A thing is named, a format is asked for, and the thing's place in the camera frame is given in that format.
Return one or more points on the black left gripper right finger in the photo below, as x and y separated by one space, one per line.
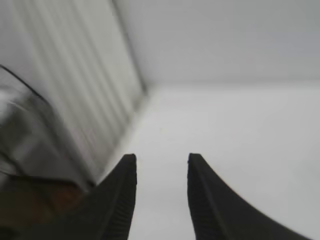
220 215

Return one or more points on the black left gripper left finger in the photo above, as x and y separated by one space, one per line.
112 212

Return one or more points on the white ribbed panel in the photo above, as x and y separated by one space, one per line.
75 75

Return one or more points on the grey metal frame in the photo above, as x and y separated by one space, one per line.
25 140

